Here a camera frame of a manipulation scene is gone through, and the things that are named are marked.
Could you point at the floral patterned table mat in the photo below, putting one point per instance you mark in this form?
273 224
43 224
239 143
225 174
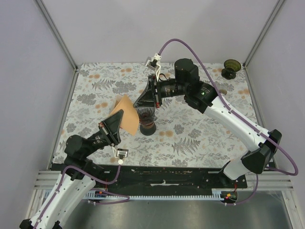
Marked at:
184 137

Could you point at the left aluminium frame post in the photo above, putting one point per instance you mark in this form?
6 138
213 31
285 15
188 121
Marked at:
50 22

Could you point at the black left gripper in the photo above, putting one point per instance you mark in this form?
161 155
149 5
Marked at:
112 124

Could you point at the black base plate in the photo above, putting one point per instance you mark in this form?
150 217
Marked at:
170 181

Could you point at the aluminium frame post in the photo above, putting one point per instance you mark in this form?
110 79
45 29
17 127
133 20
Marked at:
50 22
266 27

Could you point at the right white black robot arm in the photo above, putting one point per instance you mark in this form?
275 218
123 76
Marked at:
204 98

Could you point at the light blue cable duct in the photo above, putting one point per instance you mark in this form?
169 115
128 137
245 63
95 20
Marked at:
93 195

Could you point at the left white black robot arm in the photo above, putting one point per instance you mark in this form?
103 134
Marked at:
78 176

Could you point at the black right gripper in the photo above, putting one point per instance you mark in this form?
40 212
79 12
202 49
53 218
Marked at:
149 98

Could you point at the right aluminium frame post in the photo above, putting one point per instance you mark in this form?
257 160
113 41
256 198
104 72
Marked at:
266 27

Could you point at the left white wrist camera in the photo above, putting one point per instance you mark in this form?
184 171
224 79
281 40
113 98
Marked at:
120 154

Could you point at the brown tape roll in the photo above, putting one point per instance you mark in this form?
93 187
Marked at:
222 91

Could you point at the brown paper coffee filter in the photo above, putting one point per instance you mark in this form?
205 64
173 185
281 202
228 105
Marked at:
130 118

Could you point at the green glass dripper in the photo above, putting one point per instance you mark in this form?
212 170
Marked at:
231 67

